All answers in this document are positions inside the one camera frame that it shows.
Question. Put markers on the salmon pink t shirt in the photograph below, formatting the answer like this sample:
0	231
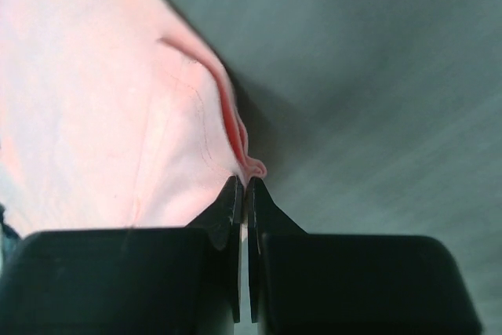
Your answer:
114	114

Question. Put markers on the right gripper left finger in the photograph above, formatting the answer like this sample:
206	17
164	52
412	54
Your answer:
131	280

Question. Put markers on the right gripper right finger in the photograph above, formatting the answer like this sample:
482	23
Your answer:
302	283

